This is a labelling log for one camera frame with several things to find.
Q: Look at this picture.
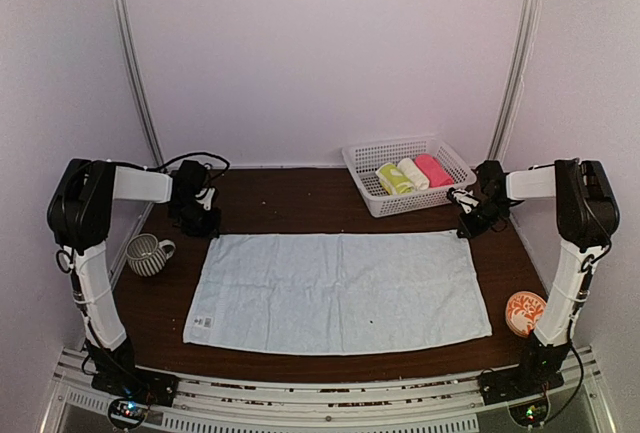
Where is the green patterned towel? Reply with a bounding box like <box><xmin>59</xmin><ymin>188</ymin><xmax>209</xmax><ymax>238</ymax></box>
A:
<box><xmin>376</xmin><ymin>163</ymin><xmax>415</xmax><ymax>196</ymax></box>

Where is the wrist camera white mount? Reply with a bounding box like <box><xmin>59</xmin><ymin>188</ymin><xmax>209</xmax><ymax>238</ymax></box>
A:
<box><xmin>446</xmin><ymin>188</ymin><xmax>480</xmax><ymax>214</ymax></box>
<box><xmin>195</xmin><ymin>187</ymin><xmax>217</xmax><ymax>211</ymax></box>

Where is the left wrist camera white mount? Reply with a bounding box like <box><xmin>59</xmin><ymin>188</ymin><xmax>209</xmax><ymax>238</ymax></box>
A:
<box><xmin>195</xmin><ymin>187</ymin><xmax>217</xmax><ymax>211</ymax></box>

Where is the left aluminium frame post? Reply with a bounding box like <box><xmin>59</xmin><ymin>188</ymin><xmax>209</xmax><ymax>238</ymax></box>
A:
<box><xmin>112</xmin><ymin>0</ymin><xmax>164</xmax><ymax>166</ymax></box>

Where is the white plastic basket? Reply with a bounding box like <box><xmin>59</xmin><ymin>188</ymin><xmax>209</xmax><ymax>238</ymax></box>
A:
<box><xmin>342</xmin><ymin>137</ymin><xmax>476</xmax><ymax>218</ymax></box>

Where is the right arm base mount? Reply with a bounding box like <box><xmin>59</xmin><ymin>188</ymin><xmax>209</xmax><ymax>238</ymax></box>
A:
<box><xmin>478</xmin><ymin>345</ymin><xmax>569</xmax><ymax>405</ymax></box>

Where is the right aluminium frame post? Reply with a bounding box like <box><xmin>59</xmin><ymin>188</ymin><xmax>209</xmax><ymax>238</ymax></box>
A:
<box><xmin>487</xmin><ymin>0</ymin><xmax>541</xmax><ymax>161</ymax></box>

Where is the aluminium frame post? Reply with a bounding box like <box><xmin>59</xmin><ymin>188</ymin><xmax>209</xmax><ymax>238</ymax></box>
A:
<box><xmin>112</xmin><ymin>0</ymin><xmax>164</xmax><ymax>166</ymax></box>
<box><xmin>487</xmin><ymin>0</ymin><xmax>541</xmax><ymax>161</ymax></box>

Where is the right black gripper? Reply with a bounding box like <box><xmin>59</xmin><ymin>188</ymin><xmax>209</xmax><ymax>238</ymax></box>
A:
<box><xmin>458</xmin><ymin>197</ymin><xmax>511</xmax><ymax>239</ymax></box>

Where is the light blue towel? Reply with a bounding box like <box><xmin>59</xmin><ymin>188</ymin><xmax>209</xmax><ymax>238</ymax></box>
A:
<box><xmin>182</xmin><ymin>230</ymin><xmax>492</xmax><ymax>356</ymax></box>

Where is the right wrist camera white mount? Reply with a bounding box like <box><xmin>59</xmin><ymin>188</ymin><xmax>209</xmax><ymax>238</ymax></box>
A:
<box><xmin>446</xmin><ymin>188</ymin><xmax>480</xmax><ymax>214</ymax></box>

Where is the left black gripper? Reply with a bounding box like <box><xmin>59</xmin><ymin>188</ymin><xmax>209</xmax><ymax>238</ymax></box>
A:
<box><xmin>168</xmin><ymin>199</ymin><xmax>222</xmax><ymax>238</ymax></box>

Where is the striped ceramic mug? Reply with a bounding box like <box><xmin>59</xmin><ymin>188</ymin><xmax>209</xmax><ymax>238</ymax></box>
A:
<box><xmin>125</xmin><ymin>233</ymin><xmax>176</xmax><ymax>278</ymax></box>

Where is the rolled white towel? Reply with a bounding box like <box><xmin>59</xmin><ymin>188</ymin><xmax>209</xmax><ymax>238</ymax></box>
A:
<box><xmin>397</xmin><ymin>158</ymin><xmax>430</xmax><ymax>191</ymax></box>

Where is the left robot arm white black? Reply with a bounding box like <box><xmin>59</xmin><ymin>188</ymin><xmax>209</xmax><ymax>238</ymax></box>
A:
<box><xmin>47</xmin><ymin>152</ymin><xmax>230</xmax><ymax>397</ymax></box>

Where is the red patterned bowl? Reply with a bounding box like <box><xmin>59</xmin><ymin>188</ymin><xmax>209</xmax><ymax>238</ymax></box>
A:
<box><xmin>505</xmin><ymin>291</ymin><xmax>546</xmax><ymax>338</ymax></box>

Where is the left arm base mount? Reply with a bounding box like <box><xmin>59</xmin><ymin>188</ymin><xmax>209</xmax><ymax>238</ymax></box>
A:
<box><xmin>89</xmin><ymin>343</ymin><xmax>179</xmax><ymax>407</ymax></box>

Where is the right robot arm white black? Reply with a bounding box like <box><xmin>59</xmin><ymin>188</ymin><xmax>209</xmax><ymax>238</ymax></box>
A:
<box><xmin>447</xmin><ymin>159</ymin><xmax>620</xmax><ymax>395</ymax></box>

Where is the rolled pink towel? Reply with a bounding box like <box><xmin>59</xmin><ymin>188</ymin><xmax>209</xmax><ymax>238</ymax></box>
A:
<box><xmin>414</xmin><ymin>154</ymin><xmax>454</xmax><ymax>188</ymax></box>

